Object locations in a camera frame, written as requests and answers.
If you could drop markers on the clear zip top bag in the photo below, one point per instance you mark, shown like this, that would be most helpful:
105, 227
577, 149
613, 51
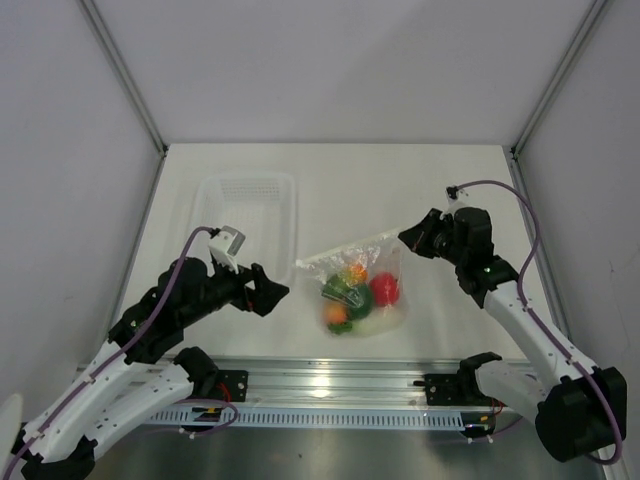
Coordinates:
382, 252

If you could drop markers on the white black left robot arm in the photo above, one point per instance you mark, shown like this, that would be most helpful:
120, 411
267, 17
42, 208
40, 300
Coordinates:
94, 413

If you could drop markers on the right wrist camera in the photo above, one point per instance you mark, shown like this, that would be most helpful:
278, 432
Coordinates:
455, 195

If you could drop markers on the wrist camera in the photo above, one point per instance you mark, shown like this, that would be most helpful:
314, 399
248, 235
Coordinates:
224, 246
455, 195

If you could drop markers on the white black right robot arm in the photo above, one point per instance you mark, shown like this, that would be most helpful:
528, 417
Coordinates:
577, 408

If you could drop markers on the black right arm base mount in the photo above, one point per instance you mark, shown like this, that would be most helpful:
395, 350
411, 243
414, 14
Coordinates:
459, 388

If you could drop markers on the white slotted cable duct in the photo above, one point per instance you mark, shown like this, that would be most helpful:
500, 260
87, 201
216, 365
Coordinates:
242, 416

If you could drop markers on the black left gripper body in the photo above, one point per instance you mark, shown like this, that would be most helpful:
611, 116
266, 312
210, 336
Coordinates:
224, 287

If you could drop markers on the white perforated plastic basket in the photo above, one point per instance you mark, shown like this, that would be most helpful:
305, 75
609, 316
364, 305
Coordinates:
262, 206

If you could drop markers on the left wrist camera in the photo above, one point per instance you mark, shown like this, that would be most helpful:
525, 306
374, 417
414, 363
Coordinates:
224, 246

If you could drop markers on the red toy apple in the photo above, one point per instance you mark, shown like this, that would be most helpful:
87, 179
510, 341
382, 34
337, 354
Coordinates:
385, 289

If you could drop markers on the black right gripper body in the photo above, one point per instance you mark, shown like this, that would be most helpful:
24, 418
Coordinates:
445, 244

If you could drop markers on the orange toy peach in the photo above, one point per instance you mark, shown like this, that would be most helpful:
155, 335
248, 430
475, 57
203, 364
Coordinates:
335, 314

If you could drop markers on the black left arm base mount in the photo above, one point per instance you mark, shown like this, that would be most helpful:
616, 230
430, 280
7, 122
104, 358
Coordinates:
208, 380

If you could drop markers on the orange green toy mango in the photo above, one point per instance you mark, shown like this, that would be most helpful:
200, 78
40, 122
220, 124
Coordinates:
338, 284

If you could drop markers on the green toy lime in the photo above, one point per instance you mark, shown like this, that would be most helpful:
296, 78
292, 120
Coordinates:
359, 301

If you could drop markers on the white toy radish with leaves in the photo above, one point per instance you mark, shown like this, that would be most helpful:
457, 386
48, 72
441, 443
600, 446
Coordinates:
376, 323

